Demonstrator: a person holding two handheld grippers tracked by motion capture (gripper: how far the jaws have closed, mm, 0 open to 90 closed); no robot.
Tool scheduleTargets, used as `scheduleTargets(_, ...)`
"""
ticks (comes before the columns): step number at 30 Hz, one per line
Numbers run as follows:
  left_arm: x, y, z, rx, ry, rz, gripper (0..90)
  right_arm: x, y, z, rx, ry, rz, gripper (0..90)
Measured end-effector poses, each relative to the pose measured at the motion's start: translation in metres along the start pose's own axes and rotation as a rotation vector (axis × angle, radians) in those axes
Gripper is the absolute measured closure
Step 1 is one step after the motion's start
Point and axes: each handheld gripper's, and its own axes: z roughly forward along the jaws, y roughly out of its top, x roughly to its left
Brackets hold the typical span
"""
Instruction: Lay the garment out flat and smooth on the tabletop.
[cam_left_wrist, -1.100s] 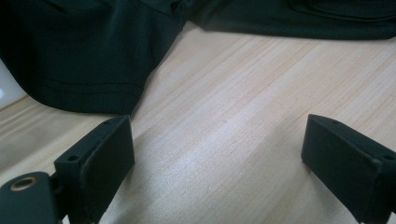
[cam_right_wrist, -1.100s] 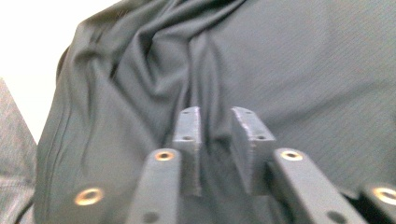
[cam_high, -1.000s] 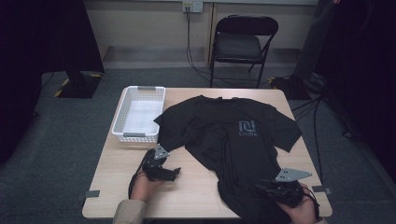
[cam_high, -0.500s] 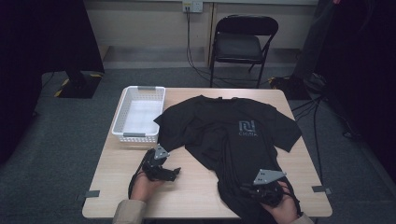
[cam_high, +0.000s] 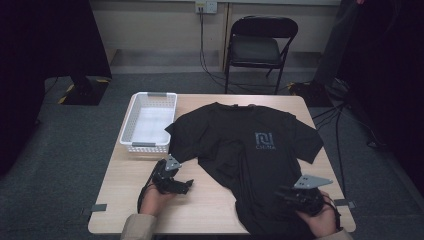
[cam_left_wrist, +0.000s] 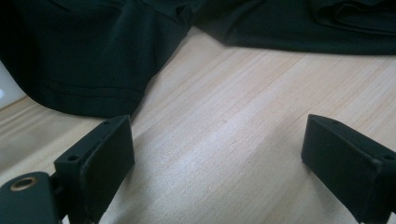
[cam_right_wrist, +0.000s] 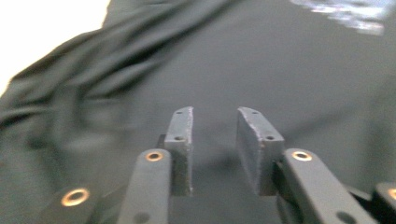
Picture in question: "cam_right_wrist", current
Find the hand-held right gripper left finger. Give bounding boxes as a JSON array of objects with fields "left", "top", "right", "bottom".
[{"left": 157, "top": 105, "right": 195, "bottom": 198}]

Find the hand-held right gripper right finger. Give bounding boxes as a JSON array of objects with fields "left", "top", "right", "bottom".
[{"left": 234, "top": 105, "right": 286, "bottom": 197}]

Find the black shirt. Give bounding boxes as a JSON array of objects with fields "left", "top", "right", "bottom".
[{"left": 0, "top": 0, "right": 396, "bottom": 224}]

